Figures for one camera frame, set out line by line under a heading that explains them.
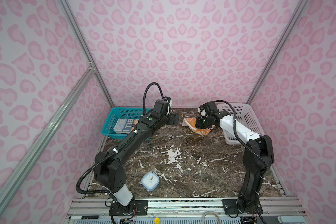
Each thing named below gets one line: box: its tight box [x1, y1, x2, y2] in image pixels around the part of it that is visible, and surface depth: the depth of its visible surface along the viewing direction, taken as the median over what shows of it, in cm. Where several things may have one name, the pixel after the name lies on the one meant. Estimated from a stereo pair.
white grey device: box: [277, 215, 306, 224], surface depth 69 cm
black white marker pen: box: [68, 215, 100, 220], surface depth 72 cm
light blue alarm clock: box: [140, 171, 161, 192], surface depth 82 cm
